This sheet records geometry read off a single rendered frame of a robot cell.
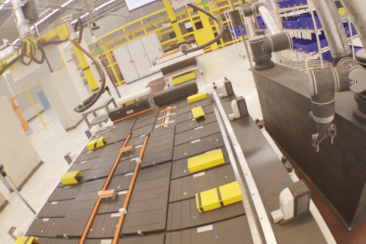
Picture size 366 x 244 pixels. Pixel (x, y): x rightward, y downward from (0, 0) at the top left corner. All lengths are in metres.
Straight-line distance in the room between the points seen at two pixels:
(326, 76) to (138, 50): 10.06
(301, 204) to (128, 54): 10.42
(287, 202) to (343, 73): 0.52
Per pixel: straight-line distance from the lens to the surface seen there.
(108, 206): 1.01
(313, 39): 3.82
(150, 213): 0.84
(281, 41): 2.33
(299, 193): 0.73
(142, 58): 10.59
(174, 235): 0.74
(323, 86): 0.87
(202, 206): 0.73
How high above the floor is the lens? 1.58
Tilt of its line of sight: 20 degrees down
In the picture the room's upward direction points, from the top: 21 degrees counter-clockwise
